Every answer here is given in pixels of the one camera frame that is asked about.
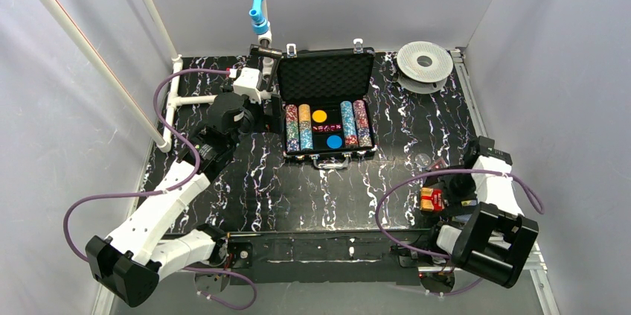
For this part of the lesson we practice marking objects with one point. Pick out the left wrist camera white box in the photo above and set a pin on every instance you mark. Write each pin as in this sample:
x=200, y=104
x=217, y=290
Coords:
x=246, y=82

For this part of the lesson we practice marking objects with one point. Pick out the blue round chip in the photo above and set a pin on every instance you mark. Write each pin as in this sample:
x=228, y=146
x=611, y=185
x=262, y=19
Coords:
x=334, y=142

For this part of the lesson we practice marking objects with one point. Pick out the chip row far right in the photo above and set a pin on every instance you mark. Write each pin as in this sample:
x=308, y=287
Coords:
x=362, y=125

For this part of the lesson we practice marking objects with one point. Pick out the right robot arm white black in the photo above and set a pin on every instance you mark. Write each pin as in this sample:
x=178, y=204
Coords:
x=487, y=234

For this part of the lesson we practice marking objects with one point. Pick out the chip row far left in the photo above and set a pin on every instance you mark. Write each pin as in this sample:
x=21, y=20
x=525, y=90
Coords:
x=292, y=128

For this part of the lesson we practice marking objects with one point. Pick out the black poker chip case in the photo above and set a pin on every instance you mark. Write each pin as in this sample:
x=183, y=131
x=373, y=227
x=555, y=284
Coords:
x=323, y=79

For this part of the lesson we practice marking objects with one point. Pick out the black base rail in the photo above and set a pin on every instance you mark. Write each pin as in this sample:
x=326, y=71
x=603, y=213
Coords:
x=363, y=256

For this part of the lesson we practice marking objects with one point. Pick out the red yellow card deck box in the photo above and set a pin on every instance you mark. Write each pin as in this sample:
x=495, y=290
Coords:
x=431, y=200

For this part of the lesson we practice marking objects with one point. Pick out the metal pole with clamp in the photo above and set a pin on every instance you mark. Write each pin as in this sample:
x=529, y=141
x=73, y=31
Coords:
x=271, y=56

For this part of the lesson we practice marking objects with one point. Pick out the chip row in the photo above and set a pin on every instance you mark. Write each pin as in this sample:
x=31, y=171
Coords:
x=305, y=127
x=292, y=128
x=362, y=125
x=348, y=124

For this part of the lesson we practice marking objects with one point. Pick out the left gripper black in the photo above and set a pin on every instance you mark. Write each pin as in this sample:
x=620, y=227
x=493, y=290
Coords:
x=272, y=107

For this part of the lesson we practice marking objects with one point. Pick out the white PVC pipe frame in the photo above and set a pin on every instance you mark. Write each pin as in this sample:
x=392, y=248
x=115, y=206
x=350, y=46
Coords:
x=125, y=47

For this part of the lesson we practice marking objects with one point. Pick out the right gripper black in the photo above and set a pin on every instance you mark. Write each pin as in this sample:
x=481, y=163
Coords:
x=444, y=186

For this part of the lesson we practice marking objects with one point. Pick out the triangular red black token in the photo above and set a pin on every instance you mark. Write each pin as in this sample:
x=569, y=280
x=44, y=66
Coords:
x=439, y=164

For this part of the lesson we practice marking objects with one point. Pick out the aluminium rail frame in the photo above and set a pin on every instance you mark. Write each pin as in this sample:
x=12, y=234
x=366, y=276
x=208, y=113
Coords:
x=523, y=122

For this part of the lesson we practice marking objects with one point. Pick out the grey filament spool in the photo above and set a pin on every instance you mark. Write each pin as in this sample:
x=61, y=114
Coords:
x=424, y=67

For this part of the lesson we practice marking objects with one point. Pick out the yellow round chip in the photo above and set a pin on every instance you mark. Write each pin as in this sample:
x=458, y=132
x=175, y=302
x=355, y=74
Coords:
x=319, y=116

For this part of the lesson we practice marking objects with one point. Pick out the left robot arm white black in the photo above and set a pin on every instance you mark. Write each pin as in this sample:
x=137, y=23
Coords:
x=131, y=260

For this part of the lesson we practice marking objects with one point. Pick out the clear dealer button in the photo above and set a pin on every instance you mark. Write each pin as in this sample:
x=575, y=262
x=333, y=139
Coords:
x=422, y=159

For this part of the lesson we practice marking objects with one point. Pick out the red dice in case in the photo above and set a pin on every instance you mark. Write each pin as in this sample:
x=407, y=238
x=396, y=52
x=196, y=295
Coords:
x=327, y=128

